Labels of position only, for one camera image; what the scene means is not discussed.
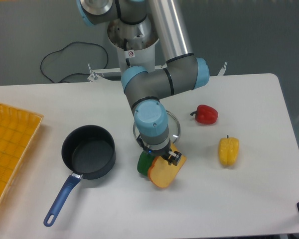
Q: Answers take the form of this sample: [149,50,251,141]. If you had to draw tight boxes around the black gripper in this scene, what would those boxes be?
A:
[136,135,182,166]

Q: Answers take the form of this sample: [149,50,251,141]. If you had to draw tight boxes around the toy bread slice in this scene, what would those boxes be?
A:
[148,155,187,189]

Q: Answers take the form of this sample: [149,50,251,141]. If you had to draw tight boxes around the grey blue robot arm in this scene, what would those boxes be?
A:
[77,0,210,165]

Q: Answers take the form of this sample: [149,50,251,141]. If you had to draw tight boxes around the green toy bell pepper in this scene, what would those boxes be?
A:
[137,151,155,176]

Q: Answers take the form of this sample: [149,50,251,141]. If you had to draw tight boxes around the glass lid blue knob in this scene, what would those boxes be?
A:
[133,106,180,149]

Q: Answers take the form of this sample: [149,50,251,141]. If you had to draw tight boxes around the red toy bell pepper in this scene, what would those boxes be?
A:
[190,105,218,125]

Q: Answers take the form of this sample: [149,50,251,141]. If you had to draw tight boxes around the yellow toy bell pepper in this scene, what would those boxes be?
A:
[218,135,240,167]

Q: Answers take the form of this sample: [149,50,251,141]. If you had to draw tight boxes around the yellow plastic basket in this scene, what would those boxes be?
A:
[0,103,44,204]

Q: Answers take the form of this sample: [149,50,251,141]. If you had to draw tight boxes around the dark saucepan blue handle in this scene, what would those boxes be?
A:
[43,125,116,227]

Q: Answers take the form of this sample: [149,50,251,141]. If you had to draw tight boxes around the white metal bracket right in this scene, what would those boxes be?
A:
[217,62,228,76]

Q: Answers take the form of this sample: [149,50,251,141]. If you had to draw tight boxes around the white metal bracket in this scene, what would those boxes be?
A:
[87,63,121,82]
[217,62,228,76]

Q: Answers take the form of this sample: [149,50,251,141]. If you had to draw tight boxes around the white metal bracket left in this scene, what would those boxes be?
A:
[87,63,121,82]

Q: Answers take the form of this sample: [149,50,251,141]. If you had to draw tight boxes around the black cable on floor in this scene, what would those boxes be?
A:
[40,41,109,84]

